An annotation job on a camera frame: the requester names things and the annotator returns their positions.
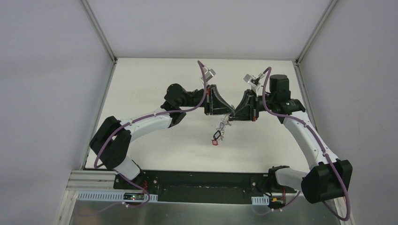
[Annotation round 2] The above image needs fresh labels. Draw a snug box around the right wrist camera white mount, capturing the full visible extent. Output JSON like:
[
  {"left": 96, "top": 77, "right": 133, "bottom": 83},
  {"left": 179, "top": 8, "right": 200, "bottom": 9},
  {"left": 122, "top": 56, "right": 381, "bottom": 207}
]
[{"left": 244, "top": 74, "right": 264, "bottom": 95}]

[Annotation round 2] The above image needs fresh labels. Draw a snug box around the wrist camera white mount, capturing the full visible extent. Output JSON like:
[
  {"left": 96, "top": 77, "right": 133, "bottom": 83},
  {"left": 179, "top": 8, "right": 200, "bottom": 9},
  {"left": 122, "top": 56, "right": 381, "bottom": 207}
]
[
  {"left": 244, "top": 74, "right": 264, "bottom": 95},
  {"left": 200, "top": 66, "right": 216, "bottom": 85}
]

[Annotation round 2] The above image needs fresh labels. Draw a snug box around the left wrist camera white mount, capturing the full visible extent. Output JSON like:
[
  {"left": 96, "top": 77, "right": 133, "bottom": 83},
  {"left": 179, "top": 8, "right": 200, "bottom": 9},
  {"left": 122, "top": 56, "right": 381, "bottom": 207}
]
[{"left": 200, "top": 66, "right": 216, "bottom": 85}]

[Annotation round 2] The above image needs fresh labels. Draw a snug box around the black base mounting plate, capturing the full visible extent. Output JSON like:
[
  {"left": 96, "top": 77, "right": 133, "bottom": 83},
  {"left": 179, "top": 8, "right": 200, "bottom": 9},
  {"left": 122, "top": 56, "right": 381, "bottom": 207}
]
[{"left": 133, "top": 170, "right": 295, "bottom": 205}]

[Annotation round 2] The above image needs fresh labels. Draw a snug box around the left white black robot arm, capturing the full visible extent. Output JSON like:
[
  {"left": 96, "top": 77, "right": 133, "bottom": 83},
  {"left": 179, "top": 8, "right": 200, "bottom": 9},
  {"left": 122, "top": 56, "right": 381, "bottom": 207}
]
[{"left": 89, "top": 83, "right": 234, "bottom": 190}]

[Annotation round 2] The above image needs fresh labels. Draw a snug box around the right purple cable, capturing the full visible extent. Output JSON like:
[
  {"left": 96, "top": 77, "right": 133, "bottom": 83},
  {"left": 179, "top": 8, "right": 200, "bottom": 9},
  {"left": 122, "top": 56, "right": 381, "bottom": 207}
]
[{"left": 261, "top": 67, "right": 352, "bottom": 222}]

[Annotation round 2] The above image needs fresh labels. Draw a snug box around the large metal keyring disc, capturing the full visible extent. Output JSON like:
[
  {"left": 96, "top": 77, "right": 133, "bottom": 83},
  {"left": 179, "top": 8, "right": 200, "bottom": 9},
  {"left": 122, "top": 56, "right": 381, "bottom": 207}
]
[{"left": 216, "top": 115, "right": 232, "bottom": 141}]

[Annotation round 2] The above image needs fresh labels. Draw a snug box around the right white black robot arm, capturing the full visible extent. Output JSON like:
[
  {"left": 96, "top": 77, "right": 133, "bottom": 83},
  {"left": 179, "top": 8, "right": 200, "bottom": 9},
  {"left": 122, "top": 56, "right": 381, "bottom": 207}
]
[{"left": 229, "top": 74, "right": 352, "bottom": 204}]

